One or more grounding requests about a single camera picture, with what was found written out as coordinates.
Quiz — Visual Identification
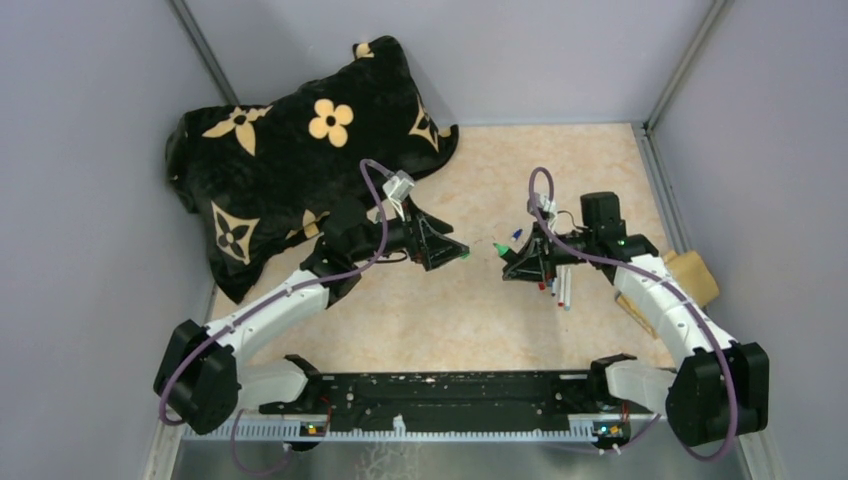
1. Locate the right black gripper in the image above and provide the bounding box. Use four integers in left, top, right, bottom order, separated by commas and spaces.
503, 219, 597, 283

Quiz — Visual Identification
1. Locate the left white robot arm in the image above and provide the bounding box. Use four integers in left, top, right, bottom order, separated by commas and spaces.
153, 198, 470, 434

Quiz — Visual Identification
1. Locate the black floral plush blanket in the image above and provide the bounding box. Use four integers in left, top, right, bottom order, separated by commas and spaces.
164, 35, 460, 303

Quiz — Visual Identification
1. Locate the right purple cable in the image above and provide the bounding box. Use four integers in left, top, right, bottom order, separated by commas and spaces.
527, 166, 740, 463

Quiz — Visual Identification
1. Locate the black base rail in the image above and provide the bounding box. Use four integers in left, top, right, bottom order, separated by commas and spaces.
259, 370, 646, 438

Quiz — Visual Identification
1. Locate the white red-tip pen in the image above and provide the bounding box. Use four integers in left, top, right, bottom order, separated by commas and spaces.
556, 265, 566, 308

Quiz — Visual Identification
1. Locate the white light-blue pen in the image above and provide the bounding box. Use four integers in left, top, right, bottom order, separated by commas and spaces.
562, 267, 572, 311

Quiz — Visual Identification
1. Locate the black green highlighter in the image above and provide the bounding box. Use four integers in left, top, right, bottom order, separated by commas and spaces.
493, 243, 511, 257

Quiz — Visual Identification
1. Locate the grey cable duct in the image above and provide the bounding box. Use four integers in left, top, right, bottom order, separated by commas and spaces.
182, 419, 597, 443

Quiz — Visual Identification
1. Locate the purple cable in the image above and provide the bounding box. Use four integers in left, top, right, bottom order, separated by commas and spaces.
527, 166, 740, 463
157, 158, 392, 478

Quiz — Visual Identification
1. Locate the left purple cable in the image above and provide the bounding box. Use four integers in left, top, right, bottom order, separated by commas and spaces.
157, 158, 392, 478

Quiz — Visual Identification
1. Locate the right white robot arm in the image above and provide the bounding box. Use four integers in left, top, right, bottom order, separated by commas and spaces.
495, 191, 770, 447

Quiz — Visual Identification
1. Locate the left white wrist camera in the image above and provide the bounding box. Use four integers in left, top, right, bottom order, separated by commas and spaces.
382, 171, 416, 220

